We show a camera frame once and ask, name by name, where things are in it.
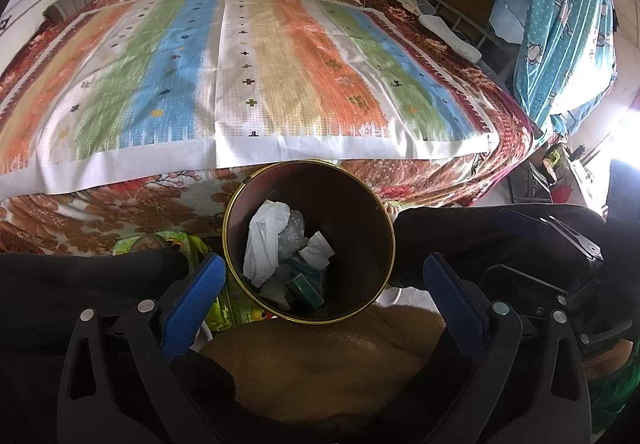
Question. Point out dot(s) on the green cardboard box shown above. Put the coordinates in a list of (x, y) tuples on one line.
[(306, 290)]

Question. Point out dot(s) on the grey metal rack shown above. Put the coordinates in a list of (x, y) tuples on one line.
[(470, 29)]

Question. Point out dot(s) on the green yellow patterned bag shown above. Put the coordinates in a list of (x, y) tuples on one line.
[(170, 241)]

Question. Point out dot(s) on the brown floral blanket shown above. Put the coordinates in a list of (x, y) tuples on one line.
[(425, 174)]

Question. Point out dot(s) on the person's right hand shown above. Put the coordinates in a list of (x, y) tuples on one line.
[(607, 360)]

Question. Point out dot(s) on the clear plastic bag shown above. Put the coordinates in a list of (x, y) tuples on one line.
[(295, 234)]

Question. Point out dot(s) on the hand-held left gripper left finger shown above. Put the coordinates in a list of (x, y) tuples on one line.
[(192, 306)]

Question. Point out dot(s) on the white sock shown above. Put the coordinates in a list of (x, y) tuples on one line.
[(450, 37)]

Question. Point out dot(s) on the dark bin with gold rim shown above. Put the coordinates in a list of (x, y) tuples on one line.
[(350, 224)]

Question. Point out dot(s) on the striped colourful mat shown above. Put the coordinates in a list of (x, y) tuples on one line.
[(200, 74)]

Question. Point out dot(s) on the blue dotted printed cloth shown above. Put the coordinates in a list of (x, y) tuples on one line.
[(565, 34)]

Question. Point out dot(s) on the green patterned sleeve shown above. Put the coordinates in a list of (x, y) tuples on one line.
[(617, 399)]

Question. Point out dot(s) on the white tissue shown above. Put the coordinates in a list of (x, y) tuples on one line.
[(317, 251)]

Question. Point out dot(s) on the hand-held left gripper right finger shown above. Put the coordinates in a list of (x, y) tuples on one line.
[(455, 309)]

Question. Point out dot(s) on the white plastic bag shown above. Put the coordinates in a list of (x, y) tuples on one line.
[(265, 244)]

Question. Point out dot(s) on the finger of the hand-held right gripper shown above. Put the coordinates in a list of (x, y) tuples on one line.
[(560, 234), (525, 280)]

